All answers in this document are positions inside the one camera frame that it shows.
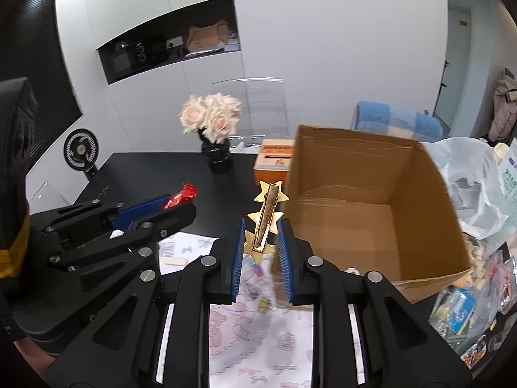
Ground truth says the built-in black oven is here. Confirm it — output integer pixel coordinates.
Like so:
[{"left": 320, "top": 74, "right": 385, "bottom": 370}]
[{"left": 97, "top": 40, "right": 155, "bottom": 84}]

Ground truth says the purple capped small bottle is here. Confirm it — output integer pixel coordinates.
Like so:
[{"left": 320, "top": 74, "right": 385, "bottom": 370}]
[{"left": 251, "top": 264, "right": 265, "bottom": 278}]

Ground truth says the pink snack plastic packet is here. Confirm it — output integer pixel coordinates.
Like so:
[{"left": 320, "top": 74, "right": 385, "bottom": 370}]
[{"left": 487, "top": 250, "right": 516, "bottom": 314}]

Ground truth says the gold star hair clip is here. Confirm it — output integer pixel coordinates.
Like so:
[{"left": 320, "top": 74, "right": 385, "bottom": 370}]
[{"left": 244, "top": 180, "right": 289, "bottom": 264}]

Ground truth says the brown cardboard box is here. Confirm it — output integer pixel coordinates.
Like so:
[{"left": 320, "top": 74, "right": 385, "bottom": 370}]
[{"left": 281, "top": 125, "right": 470, "bottom": 302}]

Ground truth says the patterned white table mat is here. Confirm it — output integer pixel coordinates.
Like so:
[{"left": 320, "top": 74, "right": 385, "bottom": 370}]
[{"left": 155, "top": 231, "right": 366, "bottom": 388}]

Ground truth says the white plastic bag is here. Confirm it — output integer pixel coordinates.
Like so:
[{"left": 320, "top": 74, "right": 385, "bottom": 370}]
[{"left": 424, "top": 137, "right": 509, "bottom": 240}]

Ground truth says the clear acrylic chair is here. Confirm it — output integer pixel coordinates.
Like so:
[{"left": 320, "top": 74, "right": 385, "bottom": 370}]
[{"left": 212, "top": 77, "right": 289, "bottom": 154}]

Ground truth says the white door with handle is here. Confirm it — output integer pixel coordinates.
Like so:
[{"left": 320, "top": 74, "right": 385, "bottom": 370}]
[{"left": 434, "top": 5, "right": 471, "bottom": 137}]

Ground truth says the black ribbed vase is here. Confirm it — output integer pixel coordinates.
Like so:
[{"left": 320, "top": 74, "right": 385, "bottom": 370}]
[{"left": 197, "top": 129, "right": 233, "bottom": 174}]

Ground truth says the white teal printed pouch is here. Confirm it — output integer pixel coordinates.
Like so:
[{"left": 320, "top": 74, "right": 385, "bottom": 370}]
[{"left": 499, "top": 138, "right": 517, "bottom": 216}]

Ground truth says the black desk fan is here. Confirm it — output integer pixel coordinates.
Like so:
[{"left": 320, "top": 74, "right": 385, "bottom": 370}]
[{"left": 63, "top": 128, "right": 99, "bottom": 181}]

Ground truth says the cream oval eraser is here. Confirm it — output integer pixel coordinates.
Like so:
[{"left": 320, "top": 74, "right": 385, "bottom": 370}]
[{"left": 164, "top": 257, "right": 188, "bottom": 267}]

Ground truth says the blue card packet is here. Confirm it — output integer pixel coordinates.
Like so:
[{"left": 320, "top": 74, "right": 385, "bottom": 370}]
[{"left": 428, "top": 286, "right": 477, "bottom": 351}]

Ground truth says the blue plaid blanket chair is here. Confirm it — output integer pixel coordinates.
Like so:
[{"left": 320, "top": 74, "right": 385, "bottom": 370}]
[{"left": 351, "top": 101, "right": 443, "bottom": 143}]

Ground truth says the pink rose bouquet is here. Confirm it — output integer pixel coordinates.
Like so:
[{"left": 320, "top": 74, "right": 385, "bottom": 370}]
[{"left": 178, "top": 93, "right": 243, "bottom": 144}]

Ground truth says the red candy wrapper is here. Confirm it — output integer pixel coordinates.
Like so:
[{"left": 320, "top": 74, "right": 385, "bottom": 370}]
[{"left": 162, "top": 182, "right": 198, "bottom": 209}]

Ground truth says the dumpling bag orange label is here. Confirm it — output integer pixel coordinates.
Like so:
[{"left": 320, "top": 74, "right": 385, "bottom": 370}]
[{"left": 452, "top": 234, "right": 490, "bottom": 291}]

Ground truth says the tan leather handbag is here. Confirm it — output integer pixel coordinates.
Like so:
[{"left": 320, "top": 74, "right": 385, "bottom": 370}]
[{"left": 186, "top": 19, "right": 230, "bottom": 53}]

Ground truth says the orange tissue box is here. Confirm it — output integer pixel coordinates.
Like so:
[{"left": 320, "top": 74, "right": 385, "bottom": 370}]
[{"left": 253, "top": 139, "right": 294, "bottom": 186}]

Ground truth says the pink coat on chair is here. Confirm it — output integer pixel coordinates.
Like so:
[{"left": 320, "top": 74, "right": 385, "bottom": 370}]
[{"left": 488, "top": 75, "right": 516, "bottom": 142}]

